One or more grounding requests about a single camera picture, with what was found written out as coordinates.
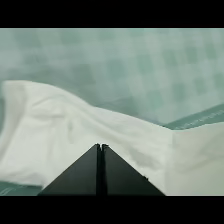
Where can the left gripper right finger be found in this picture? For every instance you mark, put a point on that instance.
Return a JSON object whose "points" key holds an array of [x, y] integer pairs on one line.
{"points": [[125, 178]]}

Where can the white shirt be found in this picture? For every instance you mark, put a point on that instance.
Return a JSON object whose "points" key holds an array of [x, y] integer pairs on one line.
{"points": [[100, 140]]}

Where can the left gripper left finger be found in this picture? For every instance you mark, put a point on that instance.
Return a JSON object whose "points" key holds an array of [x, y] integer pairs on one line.
{"points": [[78, 176]]}

